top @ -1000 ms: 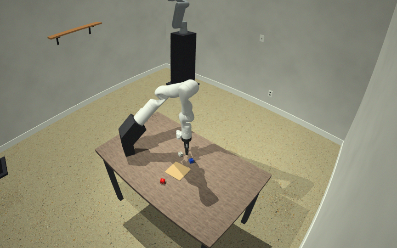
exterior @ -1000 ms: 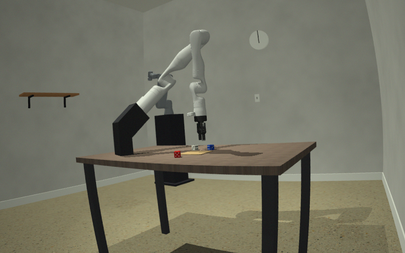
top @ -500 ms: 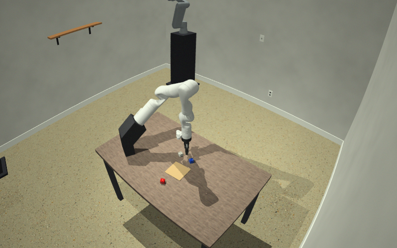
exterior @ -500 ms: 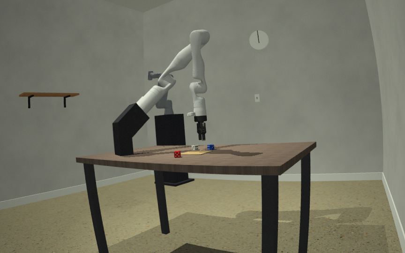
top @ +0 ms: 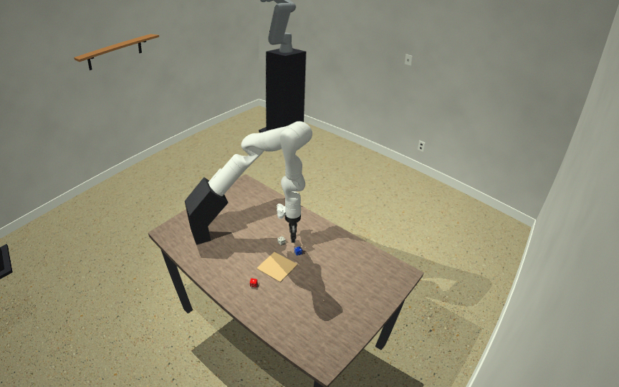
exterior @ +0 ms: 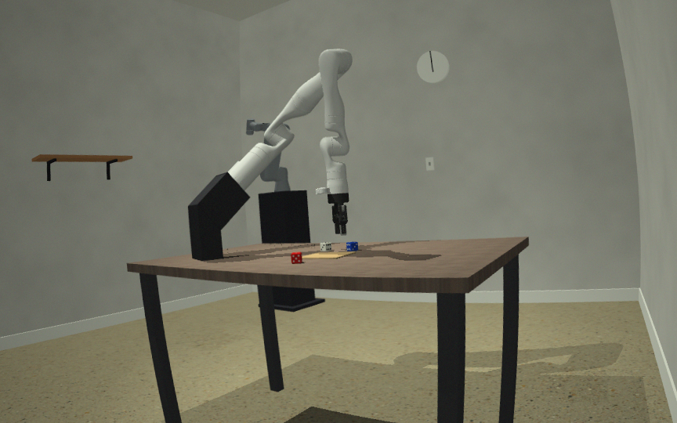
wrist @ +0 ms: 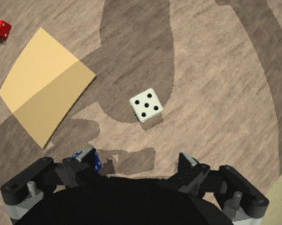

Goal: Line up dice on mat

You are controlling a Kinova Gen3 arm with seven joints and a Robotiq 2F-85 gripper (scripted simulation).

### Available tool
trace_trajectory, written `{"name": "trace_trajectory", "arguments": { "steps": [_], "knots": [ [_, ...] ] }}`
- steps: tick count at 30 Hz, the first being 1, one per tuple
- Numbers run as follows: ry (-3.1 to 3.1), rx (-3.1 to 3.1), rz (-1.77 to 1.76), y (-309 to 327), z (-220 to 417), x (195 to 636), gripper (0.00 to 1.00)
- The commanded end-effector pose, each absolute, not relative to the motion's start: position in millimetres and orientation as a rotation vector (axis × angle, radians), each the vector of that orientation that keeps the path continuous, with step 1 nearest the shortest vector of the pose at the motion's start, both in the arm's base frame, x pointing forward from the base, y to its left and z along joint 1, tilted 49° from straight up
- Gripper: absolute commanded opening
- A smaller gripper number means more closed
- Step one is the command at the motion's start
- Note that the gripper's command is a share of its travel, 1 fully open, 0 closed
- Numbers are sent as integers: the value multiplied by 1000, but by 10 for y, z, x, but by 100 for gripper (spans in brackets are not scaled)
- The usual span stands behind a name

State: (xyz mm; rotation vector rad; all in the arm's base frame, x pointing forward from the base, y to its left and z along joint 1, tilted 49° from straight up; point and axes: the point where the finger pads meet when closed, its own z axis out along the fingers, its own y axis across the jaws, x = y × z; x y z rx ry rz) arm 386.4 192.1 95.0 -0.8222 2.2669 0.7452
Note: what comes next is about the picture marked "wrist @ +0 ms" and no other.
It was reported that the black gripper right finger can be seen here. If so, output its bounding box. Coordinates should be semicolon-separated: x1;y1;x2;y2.
151;152;269;225

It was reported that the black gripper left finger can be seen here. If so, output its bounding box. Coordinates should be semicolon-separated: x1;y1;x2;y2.
0;148;115;225

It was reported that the blue die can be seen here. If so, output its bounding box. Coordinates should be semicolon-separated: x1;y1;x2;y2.
71;150;102;172

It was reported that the pale yellow flat mat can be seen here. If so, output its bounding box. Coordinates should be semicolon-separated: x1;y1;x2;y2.
0;28;97;149

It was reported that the red die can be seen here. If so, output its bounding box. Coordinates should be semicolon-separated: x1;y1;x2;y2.
0;20;11;39

